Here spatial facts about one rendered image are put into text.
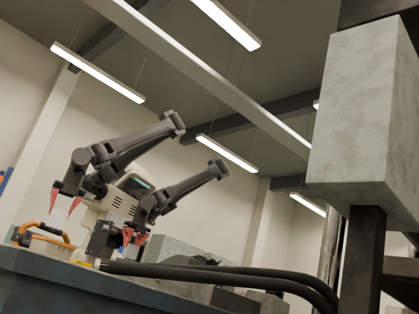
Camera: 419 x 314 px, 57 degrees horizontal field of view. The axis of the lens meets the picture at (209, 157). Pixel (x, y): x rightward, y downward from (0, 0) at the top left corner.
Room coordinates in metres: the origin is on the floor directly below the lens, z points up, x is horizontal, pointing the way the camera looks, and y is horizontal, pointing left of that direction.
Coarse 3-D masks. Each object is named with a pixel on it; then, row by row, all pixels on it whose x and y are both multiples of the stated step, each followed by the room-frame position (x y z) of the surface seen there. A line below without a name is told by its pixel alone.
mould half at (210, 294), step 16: (176, 256) 1.30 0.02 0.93; (160, 288) 1.32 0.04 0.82; (176, 288) 1.27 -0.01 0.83; (192, 288) 1.22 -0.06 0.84; (208, 288) 1.18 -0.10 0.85; (224, 288) 1.39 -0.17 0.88; (208, 304) 1.17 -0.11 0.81; (224, 304) 1.21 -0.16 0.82; (240, 304) 1.27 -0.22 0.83; (256, 304) 1.33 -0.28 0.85
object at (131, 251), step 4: (128, 244) 1.59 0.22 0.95; (132, 244) 1.59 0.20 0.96; (120, 248) 1.64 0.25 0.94; (124, 248) 1.61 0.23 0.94; (128, 248) 1.58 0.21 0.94; (132, 248) 1.59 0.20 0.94; (136, 248) 1.60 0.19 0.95; (120, 252) 1.63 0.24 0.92; (124, 252) 1.60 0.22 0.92; (128, 252) 1.59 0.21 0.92; (132, 252) 1.60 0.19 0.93; (136, 252) 1.61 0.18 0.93; (124, 256) 1.59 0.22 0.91; (128, 256) 1.59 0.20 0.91; (132, 256) 1.60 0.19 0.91; (136, 256) 1.61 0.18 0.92
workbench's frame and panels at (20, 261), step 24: (0, 264) 0.67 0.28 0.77; (24, 264) 0.65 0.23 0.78; (48, 264) 0.68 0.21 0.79; (0, 288) 0.69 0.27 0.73; (24, 288) 0.68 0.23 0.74; (48, 288) 0.71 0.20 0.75; (72, 288) 0.74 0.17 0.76; (96, 288) 0.75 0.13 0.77; (120, 288) 0.78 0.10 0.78; (144, 288) 0.82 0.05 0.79; (0, 312) 0.67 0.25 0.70; (24, 312) 0.69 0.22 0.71; (48, 312) 0.72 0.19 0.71; (72, 312) 0.75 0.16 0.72; (96, 312) 0.78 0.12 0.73; (120, 312) 0.82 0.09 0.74; (144, 312) 0.86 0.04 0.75; (168, 312) 0.91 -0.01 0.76; (192, 312) 0.93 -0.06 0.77; (216, 312) 0.99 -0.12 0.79
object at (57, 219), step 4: (52, 208) 1.19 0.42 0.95; (52, 212) 1.19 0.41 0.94; (56, 212) 1.19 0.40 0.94; (60, 212) 1.20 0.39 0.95; (64, 212) 1.20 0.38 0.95; (52, 216) 1.19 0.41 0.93; (56, 216) 1.20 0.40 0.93; (60, 216) 1.20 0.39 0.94; (64, 216) 1.20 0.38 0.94; (48, 220) 1.19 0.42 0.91; (52, 220) 1.19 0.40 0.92; (56, 220) 1.20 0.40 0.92; (60, 220) 1.20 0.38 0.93; (64, 220) 1.21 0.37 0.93; (48, 224) 1.19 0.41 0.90; (52, 224) 1.20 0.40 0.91; (56, 224) 1.20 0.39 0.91; (60, 224) 1.20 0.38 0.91; (52, 228) 1.23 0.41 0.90; (56, 228) 1.20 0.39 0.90; (60, 228) 1.21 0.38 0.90
